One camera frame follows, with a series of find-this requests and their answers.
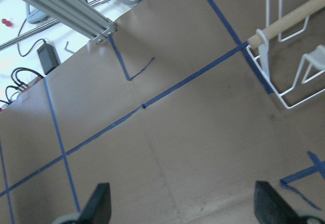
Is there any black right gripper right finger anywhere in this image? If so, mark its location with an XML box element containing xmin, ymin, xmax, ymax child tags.
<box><xmin>254</xmin><ymin>181</ymin><xmax>305</xmax><ymax>224</ymax></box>

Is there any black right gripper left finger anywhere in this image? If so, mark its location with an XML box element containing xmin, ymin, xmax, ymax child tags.
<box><xmin>78</xmin><ymin>182</ymin><xmax>112</xmax><ymax>223</ymax></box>

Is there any black power adapter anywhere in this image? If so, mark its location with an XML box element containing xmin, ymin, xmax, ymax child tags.
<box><xmin>37</xmin><ymin>43</ymin><xmax>60</xmax><ymax>75</ymax></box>

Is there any metal rod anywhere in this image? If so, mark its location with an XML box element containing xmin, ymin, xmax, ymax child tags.
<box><xmin>1</xmin><ymin>19</ymin><xmax>60</xmax><ymax>51</ymax></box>

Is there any teach pendant tablet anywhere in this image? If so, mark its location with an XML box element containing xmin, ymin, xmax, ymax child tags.
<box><xmin>25</xmin><ymin>3</ymin><xmax>49</xmax><ymax>24</ymax></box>

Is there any red small object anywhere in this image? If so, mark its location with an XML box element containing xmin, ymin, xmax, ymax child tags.
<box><xmin>1</xmin><ymin>18</ymin><xmax>13</xmax><ymax>27</ymax></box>

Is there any wooden dowel rack handle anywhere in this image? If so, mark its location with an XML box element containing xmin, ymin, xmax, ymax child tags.
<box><xmin>263</xmin><ymin>0</ymin><xmax>324</xmax><ymax>40</ymax></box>

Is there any aluminium frame post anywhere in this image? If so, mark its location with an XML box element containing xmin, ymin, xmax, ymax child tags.
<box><xmin>0</xmin><ymin>0</ymin><xmax>118</xmax><ymax>45</ymax></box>

